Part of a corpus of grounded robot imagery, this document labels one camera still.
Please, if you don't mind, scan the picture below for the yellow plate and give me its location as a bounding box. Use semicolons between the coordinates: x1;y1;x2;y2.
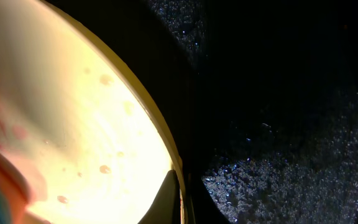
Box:
0;1;189;223

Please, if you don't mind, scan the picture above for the green orange sponge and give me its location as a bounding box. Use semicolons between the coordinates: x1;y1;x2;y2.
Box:
0;151;48;224

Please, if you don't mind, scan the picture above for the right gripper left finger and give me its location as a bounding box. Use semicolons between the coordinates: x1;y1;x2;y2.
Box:
139;170;181;224

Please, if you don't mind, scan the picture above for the round black tray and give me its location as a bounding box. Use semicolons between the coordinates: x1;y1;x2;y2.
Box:
54;0;358;223

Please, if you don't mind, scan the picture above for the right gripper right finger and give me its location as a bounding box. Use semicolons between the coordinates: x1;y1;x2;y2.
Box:
191;178;229;224

